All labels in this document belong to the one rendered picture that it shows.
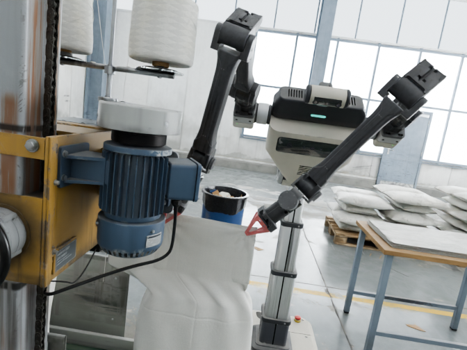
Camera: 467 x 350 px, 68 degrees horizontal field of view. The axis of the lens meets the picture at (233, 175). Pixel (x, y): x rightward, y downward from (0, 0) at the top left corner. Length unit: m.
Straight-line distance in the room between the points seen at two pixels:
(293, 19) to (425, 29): 3.17
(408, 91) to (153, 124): 0.66
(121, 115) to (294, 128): 0.87
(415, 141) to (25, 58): 9.50
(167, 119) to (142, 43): 0.23
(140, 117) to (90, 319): 1.27
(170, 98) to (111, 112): 8.64
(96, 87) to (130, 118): 9.05
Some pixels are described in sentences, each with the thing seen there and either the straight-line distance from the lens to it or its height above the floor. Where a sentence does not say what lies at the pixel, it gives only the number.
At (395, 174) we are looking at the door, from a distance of 9.81.
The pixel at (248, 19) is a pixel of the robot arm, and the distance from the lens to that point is 1.02.
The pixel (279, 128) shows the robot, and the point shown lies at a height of 1.39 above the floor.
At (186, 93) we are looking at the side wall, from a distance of 9.29.
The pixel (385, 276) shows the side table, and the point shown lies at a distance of 2.41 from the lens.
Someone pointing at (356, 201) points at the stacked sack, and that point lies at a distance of 4.50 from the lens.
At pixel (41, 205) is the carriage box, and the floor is 1.20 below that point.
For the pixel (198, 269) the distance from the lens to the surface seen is 1.21.
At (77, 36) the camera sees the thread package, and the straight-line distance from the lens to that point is 1.00.
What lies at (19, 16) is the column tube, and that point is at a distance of 0.79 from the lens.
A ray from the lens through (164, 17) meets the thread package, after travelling 0.89.
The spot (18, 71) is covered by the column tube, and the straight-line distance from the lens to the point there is 0.78.
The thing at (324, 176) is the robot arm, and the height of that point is 1.28.
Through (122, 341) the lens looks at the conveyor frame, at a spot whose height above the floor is 0.41.
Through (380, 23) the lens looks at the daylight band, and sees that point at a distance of 9.83.
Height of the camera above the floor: 1.43
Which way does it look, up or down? 10 degrees down
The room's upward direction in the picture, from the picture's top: 8 degrees clockwise
